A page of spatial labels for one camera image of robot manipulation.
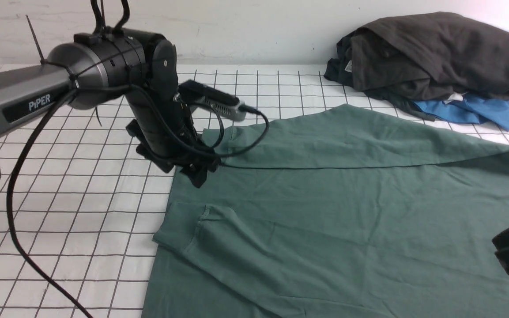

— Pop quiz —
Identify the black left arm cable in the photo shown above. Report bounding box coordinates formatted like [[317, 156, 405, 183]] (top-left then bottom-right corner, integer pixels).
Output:
[[6, 88, 94, 318]]

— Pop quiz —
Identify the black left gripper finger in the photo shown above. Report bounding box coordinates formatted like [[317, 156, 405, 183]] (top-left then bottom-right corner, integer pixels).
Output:
[[204, 152, 222, 172], [180, 162, 213, 189]]

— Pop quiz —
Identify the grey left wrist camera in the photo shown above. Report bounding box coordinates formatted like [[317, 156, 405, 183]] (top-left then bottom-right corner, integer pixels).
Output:
[[178, 80, 246, 121]]

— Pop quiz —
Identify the black camera cable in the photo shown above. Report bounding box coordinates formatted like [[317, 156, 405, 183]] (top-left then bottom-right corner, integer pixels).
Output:
[[166, 104, 270, 159]]

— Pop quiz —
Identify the blue garment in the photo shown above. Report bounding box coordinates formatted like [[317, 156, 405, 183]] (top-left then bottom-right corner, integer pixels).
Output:
[[412, 93, 509, 132]]

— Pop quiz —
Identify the white grid tablecloth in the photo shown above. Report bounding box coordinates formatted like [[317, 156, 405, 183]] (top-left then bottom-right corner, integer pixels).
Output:
[[12, 65, 509, 318]]

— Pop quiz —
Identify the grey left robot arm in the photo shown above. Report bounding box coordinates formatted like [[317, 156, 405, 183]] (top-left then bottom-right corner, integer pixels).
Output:
[[0, 28, 221, 187]]

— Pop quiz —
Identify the dark green garment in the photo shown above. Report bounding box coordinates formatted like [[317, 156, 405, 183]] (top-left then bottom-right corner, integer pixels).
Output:
[[324, 33, 437, 121]]

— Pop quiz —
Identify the dark brown garment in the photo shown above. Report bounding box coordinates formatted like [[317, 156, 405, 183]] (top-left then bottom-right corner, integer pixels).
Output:
[[350, 12, 509, 101]]

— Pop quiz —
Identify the green long-sleeved shirt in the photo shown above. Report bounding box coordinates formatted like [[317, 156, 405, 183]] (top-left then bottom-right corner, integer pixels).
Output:
[[142, 105, 509, 318]]

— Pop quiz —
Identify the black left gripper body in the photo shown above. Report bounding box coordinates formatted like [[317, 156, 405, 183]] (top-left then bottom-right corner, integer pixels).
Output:
[[125, 87, 206, 174]]

